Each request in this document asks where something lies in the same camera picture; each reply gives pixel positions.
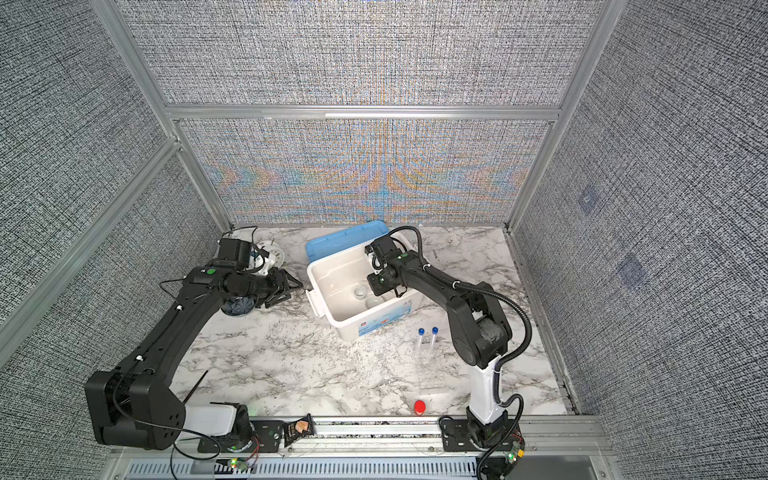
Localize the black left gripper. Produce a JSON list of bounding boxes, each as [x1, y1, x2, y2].
[[238, 266, 304, 308]]

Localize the white plastic storage bin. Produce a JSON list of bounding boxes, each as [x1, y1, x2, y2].
[[306, 242, 425, 342]]

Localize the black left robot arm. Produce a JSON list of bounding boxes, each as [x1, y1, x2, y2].
[[85, 265, 303, 450]]

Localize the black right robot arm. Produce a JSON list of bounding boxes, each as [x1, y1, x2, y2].
[[364, 235, 512, 449]]

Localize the white alarm clock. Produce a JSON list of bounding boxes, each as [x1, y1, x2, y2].
[[250, 241, 285, 276]]

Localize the blue plastic bin lid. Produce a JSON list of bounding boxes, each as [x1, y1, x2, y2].
[[306, 220, 389, 263]]

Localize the dark pleated filter bowl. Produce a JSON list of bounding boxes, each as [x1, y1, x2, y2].
[[221, 297, 255, 317]]

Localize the red capped vial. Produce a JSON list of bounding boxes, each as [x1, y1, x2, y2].
[[413, 400, 426, 416]]

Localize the small circuit board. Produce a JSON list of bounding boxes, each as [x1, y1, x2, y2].
[[283, 414, 316, 447]]

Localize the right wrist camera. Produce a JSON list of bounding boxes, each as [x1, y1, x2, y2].
[[366, 241, 389, 270]]

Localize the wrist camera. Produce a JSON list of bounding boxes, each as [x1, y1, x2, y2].
[[212, 238, 256, 271], [366, 241, 389, 270]]

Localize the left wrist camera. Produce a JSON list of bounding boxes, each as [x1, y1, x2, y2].
[[212, 238, 256, 271]]

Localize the aluminium front rail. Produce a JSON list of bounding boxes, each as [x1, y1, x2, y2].
[[100, 415, 623, 479]]

